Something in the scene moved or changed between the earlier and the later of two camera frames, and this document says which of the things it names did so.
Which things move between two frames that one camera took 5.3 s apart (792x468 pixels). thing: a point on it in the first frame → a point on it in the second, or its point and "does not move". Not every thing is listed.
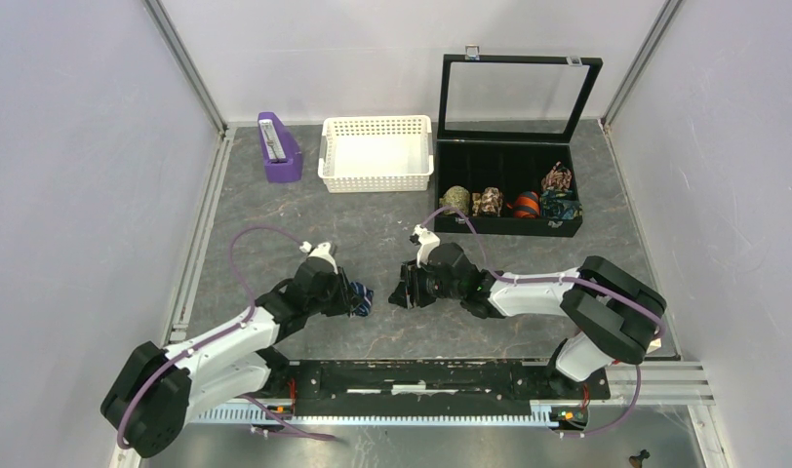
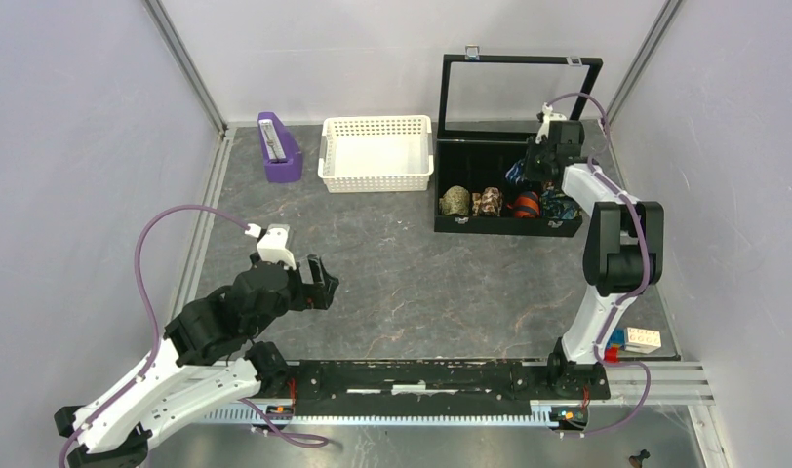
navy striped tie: x=367 y=294 → x=514 y=174
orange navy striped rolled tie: x=526 y=206 does not move
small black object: x=637 y=460 does not move
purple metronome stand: x=283 y=158 does not move
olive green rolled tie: x=457 y=197 does not move
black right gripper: x=409 y=289 → x=529 y=171
